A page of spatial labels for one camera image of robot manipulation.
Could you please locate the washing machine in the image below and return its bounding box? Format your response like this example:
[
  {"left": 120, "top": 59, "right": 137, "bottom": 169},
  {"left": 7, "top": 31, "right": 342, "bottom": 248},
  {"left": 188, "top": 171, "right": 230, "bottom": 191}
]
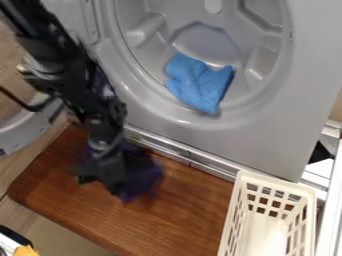
[{"left": 0, "top": 0, "right": 342, "bottom": 184}]

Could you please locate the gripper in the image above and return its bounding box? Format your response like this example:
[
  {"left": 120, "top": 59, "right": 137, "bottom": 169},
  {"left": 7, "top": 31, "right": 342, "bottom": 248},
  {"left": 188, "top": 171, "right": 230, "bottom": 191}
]
[{"left": 73, "top": 113, "right": 135, "bottom": 198}]

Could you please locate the blue cloth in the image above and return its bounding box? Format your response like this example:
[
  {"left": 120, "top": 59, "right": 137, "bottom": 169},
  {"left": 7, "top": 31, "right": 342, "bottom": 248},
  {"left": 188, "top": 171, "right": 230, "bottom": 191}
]
[{"left": 162, "top": 52, "right": 237, "bottom": 117}]

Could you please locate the white plastic basket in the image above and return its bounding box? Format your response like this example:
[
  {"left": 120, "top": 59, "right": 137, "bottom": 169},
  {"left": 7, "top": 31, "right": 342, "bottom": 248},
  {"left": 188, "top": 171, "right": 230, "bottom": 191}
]
[{"left": 216, "top": 169, "right": 320, "bottom": 256}]

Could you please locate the purple cloth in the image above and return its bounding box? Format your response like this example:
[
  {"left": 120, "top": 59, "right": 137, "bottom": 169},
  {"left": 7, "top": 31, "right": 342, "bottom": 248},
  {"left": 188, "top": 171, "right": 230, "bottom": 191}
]
[{"left": 84, "top": 141, "right": 166, "bottom": 204}]

